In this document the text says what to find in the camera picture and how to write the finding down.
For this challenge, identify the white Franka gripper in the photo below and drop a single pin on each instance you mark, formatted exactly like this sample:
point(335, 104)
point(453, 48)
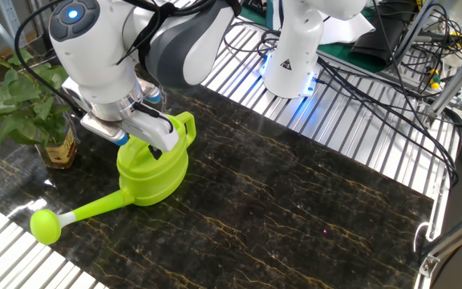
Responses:
point(151, 134)

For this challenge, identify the lime green watering can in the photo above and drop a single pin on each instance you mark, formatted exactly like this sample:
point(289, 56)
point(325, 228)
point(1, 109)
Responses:
point(155, 176)

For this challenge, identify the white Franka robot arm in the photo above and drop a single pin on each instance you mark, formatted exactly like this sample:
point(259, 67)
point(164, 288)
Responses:
point(94, 68)

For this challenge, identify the green leafy plant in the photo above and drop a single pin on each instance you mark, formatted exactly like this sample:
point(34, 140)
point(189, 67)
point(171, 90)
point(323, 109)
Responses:
point(22, 92)

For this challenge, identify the glass bottle with label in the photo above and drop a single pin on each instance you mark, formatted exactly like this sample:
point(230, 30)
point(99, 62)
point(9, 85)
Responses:
point(60, 154)

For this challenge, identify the dark marble pattern mat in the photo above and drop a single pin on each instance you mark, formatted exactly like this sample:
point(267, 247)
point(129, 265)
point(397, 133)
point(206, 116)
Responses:
point(275, 200)

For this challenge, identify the white cloth sheet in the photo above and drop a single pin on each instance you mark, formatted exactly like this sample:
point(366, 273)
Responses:
point(347, 30)

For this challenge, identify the black pouch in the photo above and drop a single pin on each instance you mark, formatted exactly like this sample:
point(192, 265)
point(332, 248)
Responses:
point(379, 40)

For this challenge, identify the yellow green screwdriver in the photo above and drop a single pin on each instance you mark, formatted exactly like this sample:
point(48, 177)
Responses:
point(434, 80)

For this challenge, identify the silver blue-tipped camera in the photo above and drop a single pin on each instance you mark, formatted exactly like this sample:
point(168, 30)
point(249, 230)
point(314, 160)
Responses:
point(152, 95)
point(102, 127)

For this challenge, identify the grey metal frame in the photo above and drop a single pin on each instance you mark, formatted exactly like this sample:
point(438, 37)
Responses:
point(10, 24)

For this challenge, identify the aluminium diagonal post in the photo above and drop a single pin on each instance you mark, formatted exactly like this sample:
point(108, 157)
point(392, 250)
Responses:
point(455, 78)

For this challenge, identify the aluminium bracket post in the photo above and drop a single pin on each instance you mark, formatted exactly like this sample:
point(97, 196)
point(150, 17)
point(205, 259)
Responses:
point(455, 237)

